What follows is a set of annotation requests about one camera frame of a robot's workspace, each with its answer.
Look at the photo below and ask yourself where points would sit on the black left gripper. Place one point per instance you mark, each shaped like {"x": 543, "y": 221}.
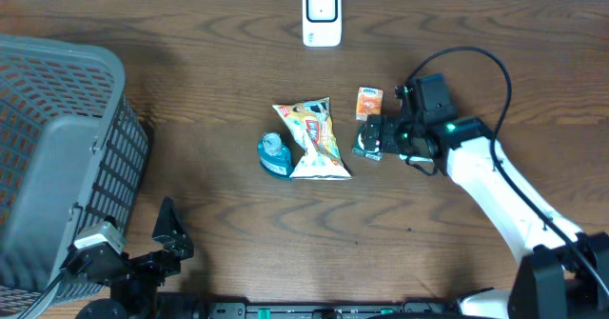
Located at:
{"x": 178, "y": 248}

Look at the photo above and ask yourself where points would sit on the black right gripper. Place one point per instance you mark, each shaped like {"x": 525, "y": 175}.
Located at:
{"x": 389, "y": 123}

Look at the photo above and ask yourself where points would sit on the orange tissue pack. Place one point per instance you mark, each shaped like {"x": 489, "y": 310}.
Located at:
{"x": 369, "y": 102}

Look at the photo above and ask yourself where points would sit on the yellow snack bag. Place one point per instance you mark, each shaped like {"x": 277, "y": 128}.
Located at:
{"x": 311, "y": 127}

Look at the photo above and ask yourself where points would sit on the blue clear plastic bottle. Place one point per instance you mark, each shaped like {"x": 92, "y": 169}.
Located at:
{"x": 275, "y": 156}

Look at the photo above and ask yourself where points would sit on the dark green round-logo packet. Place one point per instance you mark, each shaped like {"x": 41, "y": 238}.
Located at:
{"x": 367, "y": 143}

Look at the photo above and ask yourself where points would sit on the green wet wipes pack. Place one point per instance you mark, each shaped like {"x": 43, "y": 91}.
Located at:
{"x": 415, "y": 159}

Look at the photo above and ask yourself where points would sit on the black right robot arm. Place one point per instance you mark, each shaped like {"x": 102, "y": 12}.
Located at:
{"x": 562, "y": 271}

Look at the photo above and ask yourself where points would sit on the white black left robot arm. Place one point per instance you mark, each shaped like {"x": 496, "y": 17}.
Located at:
{"x": 142, "y": 299}

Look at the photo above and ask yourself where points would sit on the white barcode scanner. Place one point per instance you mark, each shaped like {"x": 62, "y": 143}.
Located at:
{"x": 322, "y": 23}

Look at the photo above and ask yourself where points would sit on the grey plastic basket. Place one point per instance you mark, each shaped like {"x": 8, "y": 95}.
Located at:
{"x": 70, "y": 145}

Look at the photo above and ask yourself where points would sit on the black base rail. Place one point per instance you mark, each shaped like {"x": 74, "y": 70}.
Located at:
{"x": 416, "y": 309}

